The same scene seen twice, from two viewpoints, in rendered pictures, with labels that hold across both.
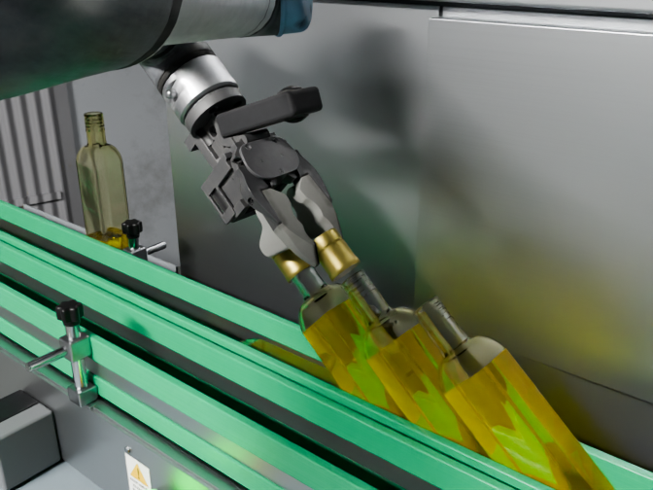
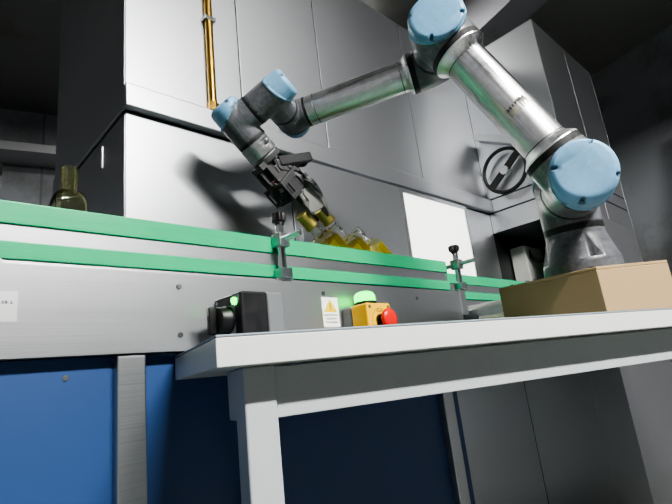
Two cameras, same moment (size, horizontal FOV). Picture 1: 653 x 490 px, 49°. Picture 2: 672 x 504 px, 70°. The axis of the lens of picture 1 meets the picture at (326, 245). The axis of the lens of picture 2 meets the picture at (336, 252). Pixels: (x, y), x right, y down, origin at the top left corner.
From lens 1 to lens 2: 1.46 m
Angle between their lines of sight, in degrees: 90
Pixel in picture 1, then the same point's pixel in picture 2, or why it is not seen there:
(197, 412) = (350, 256)
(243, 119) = (293, 158)
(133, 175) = not seen: outside the picture
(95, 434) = (297, 297)
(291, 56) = (226, 164)
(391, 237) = not seen: hidden behind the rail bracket
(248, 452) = (371, 266)
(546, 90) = (331, 183)
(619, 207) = (353, 217)
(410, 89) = not seen: hidden behind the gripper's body
